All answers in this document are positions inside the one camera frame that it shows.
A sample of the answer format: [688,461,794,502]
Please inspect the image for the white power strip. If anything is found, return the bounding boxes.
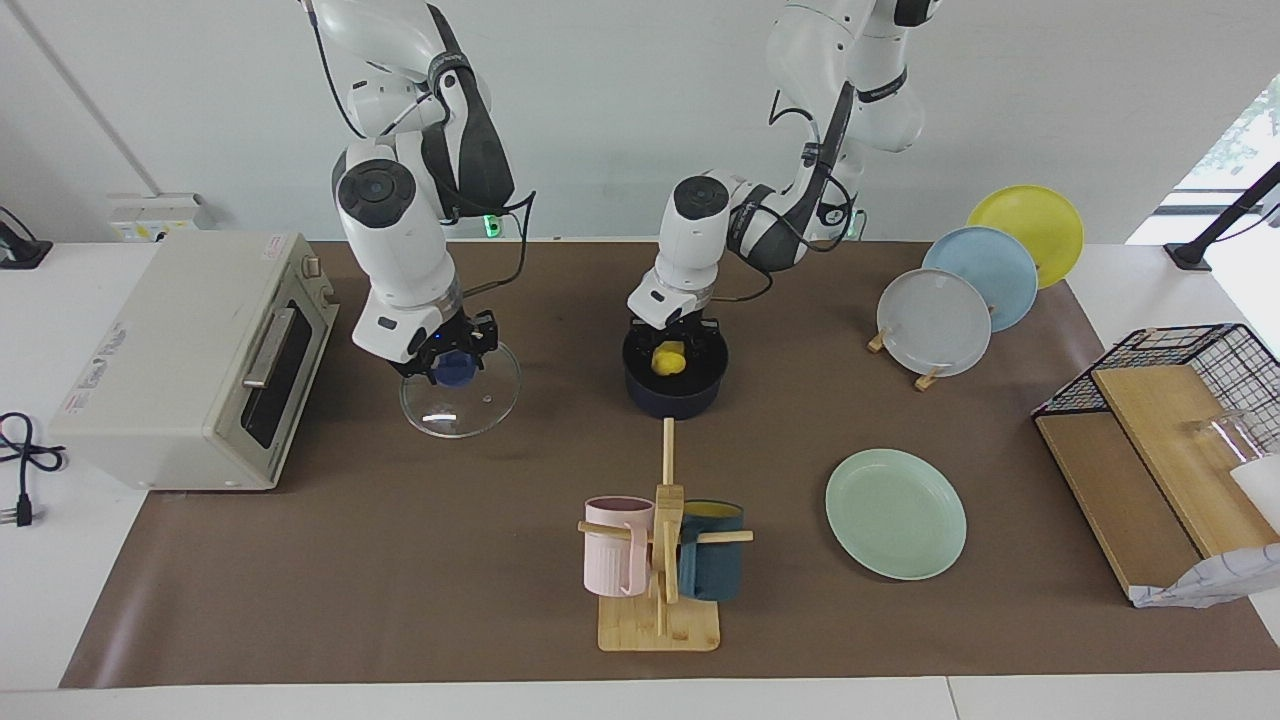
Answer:
[107,192,217,243]

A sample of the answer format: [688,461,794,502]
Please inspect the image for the glass lid with blue knob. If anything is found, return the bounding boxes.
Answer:
[400,340,523,439]

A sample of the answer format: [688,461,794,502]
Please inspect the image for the black wire basket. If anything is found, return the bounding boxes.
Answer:
[1031,322,1280,463]

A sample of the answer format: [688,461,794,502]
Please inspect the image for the black power cord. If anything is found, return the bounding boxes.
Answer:
[0,412,67,528]

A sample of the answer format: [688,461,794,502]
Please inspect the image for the crumpled white bag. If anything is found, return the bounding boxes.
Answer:
[1129,542,1280,610]

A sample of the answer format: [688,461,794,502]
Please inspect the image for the wooden mug tree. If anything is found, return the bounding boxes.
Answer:
[577,418,754,653]

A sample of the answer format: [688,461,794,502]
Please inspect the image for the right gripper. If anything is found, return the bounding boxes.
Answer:
[396,310,501,387]

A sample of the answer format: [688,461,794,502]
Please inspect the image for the dark blue mug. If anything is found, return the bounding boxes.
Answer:
[677,500,746,602]

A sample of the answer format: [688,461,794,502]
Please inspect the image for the wooden shelf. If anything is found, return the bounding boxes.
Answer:
[1034,364,1280,603]

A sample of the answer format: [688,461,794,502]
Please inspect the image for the white cup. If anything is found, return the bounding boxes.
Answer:
[1229,455,1280,533]

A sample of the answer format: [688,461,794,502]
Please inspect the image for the pink mug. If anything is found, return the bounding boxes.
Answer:
[583,496,657,599]

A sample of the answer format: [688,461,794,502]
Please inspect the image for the grey plate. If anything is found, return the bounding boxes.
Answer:
[876,268,993,378]

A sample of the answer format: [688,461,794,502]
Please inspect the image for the yellow plate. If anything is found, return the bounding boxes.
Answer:
[966,184,1086,291]

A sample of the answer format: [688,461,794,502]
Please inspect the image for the dark blue pot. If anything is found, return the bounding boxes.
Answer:
[622,322,729,420]

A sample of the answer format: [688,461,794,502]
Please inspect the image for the wooden plate rack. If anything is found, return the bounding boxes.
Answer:
[867,298,1001,392]

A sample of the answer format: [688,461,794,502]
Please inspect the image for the black cable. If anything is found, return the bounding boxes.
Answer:
[455,187,538,297]
[710,268,778,303]

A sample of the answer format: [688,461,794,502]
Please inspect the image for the green plate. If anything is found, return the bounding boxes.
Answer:
[825,448,968,581]

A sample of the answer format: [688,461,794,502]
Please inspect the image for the beige toaster oven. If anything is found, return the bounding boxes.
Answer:
[50,231,340,492]

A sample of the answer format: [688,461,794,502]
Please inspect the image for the clear glass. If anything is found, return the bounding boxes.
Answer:
[1183,408,1278,473]

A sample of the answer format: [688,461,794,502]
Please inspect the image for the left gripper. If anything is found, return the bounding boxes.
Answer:
[630,311,723,373]

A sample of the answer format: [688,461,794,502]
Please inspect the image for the black stand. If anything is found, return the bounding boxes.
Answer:
[1164,160,1280,273]
[0,205,54,270]

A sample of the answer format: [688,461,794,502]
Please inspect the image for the light blue plate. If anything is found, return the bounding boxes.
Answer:
[921,226,1040,333]

